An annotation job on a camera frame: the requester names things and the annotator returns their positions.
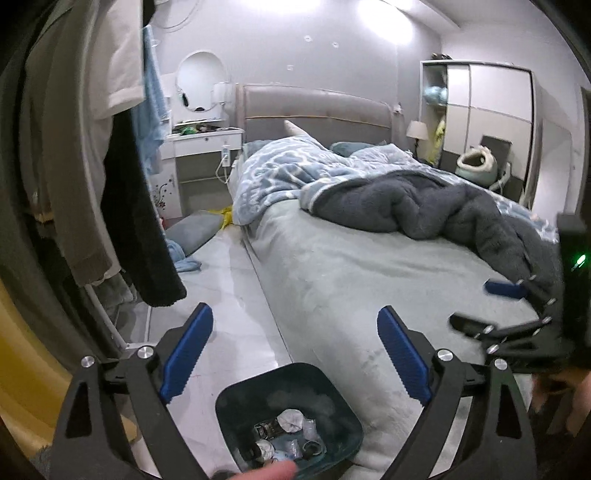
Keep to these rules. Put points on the blue plush on shelf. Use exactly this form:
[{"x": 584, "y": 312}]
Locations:
[{"x": 436, "y": 95}]

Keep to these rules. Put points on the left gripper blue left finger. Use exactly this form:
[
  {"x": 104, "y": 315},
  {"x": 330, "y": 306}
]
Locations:
[{"x": 180, "y": 348}]

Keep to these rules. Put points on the grey padded headboard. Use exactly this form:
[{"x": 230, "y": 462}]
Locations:
[{"x": 262, "y": 109}]

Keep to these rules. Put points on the dark green trash bin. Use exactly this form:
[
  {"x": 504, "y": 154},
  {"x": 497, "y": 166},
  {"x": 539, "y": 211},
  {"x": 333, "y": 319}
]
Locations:
[{"x": 299, "y": 386}]

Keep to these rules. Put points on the bedside table lamp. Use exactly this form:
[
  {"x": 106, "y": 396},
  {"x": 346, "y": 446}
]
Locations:
[{"x": 417, "y": 131}]

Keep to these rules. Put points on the light blue hanging towel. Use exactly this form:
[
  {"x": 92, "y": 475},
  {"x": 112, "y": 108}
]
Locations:
[{"x": 148, "y": 117}]

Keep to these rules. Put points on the white round pad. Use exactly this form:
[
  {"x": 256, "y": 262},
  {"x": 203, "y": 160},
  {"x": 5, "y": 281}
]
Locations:
[{"x": 263, "y": 451}]

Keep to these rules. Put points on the grey floor cushion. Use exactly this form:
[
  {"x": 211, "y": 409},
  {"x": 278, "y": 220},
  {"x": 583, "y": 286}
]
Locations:
[{"x": 194, "y": 230}]

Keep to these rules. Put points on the blue patterned duvet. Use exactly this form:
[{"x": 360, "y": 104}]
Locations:
[{"x": 300, "y": 168}]

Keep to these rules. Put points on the dark grey fluffy blanket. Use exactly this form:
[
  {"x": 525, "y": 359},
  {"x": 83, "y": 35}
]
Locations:
[{"x": 424, "y": 208}]

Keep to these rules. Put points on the teal pillow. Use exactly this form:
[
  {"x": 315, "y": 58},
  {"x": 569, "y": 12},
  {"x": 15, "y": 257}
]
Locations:
[{"x": 345, "y": 148}]

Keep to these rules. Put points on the bed with grey-green sheet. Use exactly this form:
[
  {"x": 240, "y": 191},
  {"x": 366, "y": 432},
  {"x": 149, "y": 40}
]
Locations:
[{"x": 326, "y": 283}]

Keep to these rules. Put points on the white clothes rack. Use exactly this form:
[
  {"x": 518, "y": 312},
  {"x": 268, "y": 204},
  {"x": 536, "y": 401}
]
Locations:
[{"x": 139, "y": 311}]

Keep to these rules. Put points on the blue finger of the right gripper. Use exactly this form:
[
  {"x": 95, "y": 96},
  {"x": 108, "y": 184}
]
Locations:
[
  {"x": 505, "y": 289},
  {"x": 471, "y": 327}
]

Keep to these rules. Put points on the clear plastic wrapper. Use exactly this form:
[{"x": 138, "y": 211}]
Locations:
[{"x": 309, "y": 430}]

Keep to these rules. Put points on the white vanity desk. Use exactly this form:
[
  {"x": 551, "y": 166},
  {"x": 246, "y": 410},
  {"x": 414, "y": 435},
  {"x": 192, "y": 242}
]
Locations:
[{"x": 190, "y": 176}]

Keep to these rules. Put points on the green white plush pet bed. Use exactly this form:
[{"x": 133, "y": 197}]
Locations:
[{"x": 479, "y": 166}]

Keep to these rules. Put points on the black office chair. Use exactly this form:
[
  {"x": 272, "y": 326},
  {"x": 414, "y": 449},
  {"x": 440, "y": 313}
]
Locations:
[{"x": 500, "y": 149}]

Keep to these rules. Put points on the round vanity mirror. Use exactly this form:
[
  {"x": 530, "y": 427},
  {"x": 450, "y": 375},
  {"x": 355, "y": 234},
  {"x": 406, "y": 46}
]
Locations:
[{"x": 201, "y": 81}]

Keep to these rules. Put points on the person left hand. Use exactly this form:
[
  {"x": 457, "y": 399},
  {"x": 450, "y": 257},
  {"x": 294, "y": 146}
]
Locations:
[{"x": 283, "y": 470}]

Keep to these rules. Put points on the hanging white t-shirt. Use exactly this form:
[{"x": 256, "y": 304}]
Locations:
[{"x": 116, "y": 59}]

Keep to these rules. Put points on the black snack packet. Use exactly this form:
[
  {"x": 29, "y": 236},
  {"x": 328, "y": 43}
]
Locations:
[{"x": 267, "y": 430}]

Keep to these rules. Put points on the white power strip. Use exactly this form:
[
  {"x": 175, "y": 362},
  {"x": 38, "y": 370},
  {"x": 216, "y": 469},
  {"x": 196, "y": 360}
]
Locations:
[{"x": 225, "y": 156}]

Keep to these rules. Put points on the white pillow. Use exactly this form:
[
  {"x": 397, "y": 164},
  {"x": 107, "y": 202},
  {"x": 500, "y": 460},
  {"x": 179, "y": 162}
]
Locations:
[{"x": 293, "y": 130}]

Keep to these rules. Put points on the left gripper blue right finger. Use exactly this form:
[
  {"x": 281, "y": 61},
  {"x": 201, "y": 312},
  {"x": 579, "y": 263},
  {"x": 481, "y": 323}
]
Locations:
[{"x": 409, "y": 352}]

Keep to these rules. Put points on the white wardrobe cabinet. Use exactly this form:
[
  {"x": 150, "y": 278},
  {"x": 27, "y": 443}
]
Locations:
[{"x": 485, "y": 98}]

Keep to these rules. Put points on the hanging black garment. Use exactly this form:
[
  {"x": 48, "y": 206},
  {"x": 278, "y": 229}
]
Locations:
[{"x": 132, "y": 223}]

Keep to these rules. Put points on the blue tissue packet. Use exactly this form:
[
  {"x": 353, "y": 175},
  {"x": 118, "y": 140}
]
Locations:
[{"x": 287, "y": 449}]

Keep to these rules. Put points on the person right hand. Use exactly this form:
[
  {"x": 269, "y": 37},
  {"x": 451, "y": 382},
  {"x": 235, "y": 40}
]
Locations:
[{"x": 576, "y": 378}]

